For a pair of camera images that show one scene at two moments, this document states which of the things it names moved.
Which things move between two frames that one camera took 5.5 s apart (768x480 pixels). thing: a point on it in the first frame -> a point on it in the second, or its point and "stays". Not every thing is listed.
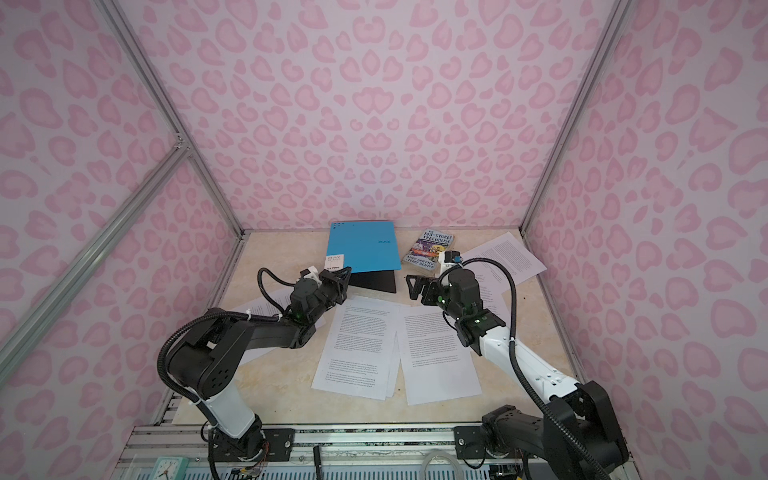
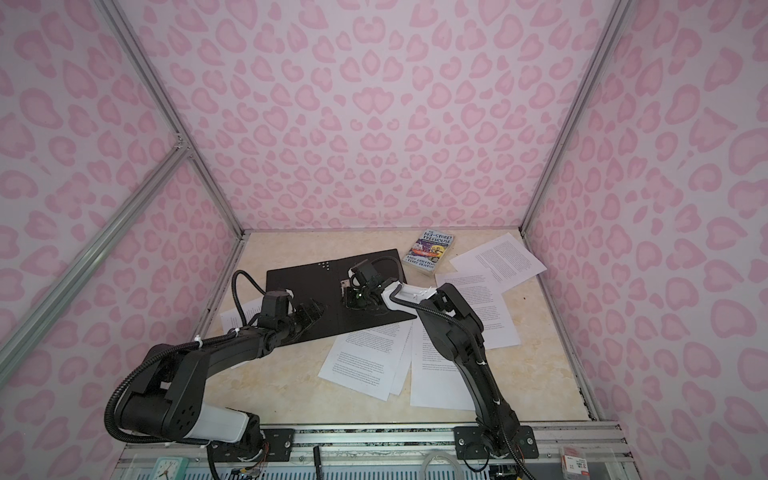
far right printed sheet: x=508 y=250 stays
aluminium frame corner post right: x=617 y=10 stays
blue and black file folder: x=370 y=249 -> x=323 y=282
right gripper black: x=432 y=284 -> x=349 y=292
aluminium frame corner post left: x=123 y=30 stays
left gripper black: x=339 y=284 -> x=308 y=319
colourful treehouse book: x=425 y=250 stays
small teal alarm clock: x=170 y=468 stays
